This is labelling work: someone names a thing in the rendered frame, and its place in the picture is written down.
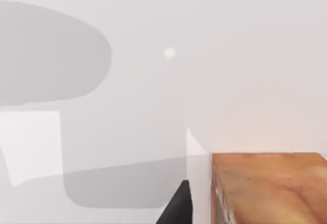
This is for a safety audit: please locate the orange wooden block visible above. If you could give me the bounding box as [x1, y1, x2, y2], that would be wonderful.
[211, 152, 327, 224]

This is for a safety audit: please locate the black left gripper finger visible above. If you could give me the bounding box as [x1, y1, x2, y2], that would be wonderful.
[155, 180, 193, 224]

